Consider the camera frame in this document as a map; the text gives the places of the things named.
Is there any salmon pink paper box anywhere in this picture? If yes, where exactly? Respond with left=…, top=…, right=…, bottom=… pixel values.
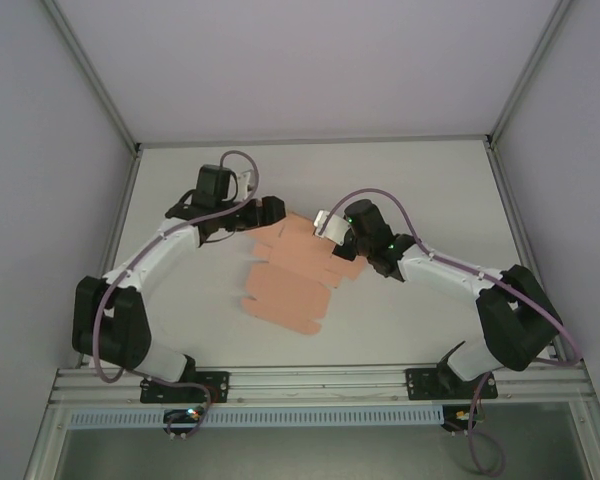
left=238, top=211, right=366, bottom=337

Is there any right small circuit board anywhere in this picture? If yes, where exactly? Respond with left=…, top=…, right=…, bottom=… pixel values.
left=442, top=405, right=487, bottom=432

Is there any small circuit board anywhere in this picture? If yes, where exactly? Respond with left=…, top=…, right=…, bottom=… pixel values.
left=442, top=405, right=487, bottom=432
left=162, top=408, right=205, bottom=422

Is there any grey metal lower panel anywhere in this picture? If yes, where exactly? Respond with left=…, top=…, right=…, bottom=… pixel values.
left=22, top=399, right=600, bottom=480

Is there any left small circuit board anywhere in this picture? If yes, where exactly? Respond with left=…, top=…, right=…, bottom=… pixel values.
left=162, top=408, right=205, bottom=422

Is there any aluminium rear frame rail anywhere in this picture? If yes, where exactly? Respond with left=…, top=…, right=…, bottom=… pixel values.
left=134, top=133, right=491, bottom=150

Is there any aluminium left side rail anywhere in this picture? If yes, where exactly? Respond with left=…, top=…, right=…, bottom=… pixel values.
left=79, top=147, right=144, bottom=371

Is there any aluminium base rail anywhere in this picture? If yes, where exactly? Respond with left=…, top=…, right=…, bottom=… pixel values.
left=49, top=365, right=595, bottom=407

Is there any aluminium right side rail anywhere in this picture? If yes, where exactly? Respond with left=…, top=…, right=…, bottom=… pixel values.
left=485, top=144, right=589, bottom=364

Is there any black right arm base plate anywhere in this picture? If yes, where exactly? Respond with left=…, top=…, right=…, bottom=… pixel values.
left=404, top=367, right=499, bottom=401

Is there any light blue slotted cable duct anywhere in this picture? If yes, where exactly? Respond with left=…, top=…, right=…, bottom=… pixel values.
left=67, top=405, right=445, bottom=430

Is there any aluminium left frame post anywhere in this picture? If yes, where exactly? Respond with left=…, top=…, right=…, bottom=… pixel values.
left=42, top=0, right=144, bottom=151

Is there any aluminium frame post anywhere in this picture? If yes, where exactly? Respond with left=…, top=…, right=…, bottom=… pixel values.
left=42, top=0, right=144, bottom=151
left=484, top=0, right=579, bottom=149

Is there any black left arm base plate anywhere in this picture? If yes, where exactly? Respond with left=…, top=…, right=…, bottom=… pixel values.
left=139, top=369, right=231, bottom=404

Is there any aluminium right frame post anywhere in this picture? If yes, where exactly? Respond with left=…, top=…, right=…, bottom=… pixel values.
left=484, top=0, right=579, bottom=149

